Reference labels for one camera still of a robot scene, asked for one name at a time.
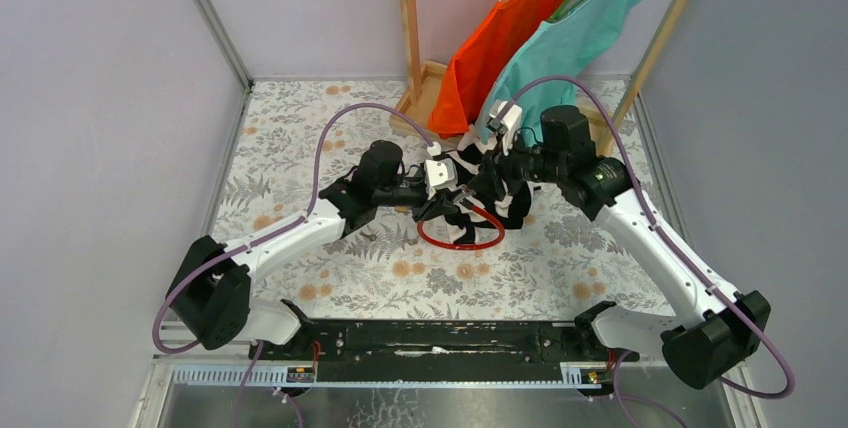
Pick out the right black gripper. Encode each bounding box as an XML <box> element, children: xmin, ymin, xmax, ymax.
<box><xmin>467</xmin><ymin>127</ymin><xmax>566</xmax><ymax>202</ymax></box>

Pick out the red cable lock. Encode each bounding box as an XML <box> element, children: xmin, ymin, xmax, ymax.
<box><xmin>416</xmin><ymin>194</ymin><xmax>506</xmax><ymax>251</ymax></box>

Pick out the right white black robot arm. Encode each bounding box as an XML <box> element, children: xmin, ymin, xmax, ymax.
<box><xmin>462</xmin><ymin>105</ymin><xmax>771</xmax><ymax>389</ymax></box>

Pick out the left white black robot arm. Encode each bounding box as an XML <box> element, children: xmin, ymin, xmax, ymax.
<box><xmin>164</xmin><ymin>140</ymin><xmax>464</xmax><ymax>359</ymax></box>

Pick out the black white striped cloth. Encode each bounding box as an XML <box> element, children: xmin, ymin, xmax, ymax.
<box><xmin>439</xmin><ymin>127</ymin><xmax>537</xmax><ymax>243</ymax></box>

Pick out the orange t-shirt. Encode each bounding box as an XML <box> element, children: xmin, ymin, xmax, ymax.
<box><xmin>427</xmin><ymin>0</ymin><xmax>565</xmax><ymax>138</ymax></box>

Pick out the wooden clothes rack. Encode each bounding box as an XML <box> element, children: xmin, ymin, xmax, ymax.
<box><xmin>396</xmin><ymin>0</ymin><xmax>690</xmax><ymax>155</ymax></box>

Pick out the teal t-shirt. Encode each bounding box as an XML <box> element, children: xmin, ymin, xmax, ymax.
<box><xmin>475</xmin><ymin>0</ymin><xmax>641</xmax><ymax>143</ymax></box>

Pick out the floral table mat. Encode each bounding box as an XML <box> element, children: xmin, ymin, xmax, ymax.
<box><xmin>212</xmin><ymin>81</ymin><xmax>671</xmax><ymax>320</ymax></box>

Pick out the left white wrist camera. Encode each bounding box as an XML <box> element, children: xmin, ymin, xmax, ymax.
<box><xmin>423</xmin><ymin>142</ymin><xmax>458</xmax><ymax>199</ymax></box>

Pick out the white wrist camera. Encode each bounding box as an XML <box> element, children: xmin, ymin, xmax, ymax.
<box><xmin>423</xmin><ymin>142</ymin><xmax>458</xmax><ymax>199</ymax></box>
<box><xmin>485</xmin><ymin>100</ymin><xmax>523</xmax><ymax>155</ymax></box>

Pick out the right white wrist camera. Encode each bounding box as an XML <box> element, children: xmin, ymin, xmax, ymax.
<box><xmin>485</xmin><ymin>100</ymin><xmax>523</xmax><ymax>155</ymax></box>

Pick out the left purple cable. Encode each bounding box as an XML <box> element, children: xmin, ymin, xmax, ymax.
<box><xmin>152</xmin><ymin>102</ymin><xmax>442</xmax><ymax>355</ymax></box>

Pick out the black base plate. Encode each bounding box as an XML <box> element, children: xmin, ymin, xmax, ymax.
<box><xmin>249</xmin><ymin>319</ymin><xmax>639</xmax><ymax>384</ymax></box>

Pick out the aluminium rail frame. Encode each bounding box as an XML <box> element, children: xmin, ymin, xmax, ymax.
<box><xmin>132</xmin><ymin>319</ymin><xmax>765</xmax><ymax>427</ymax></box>

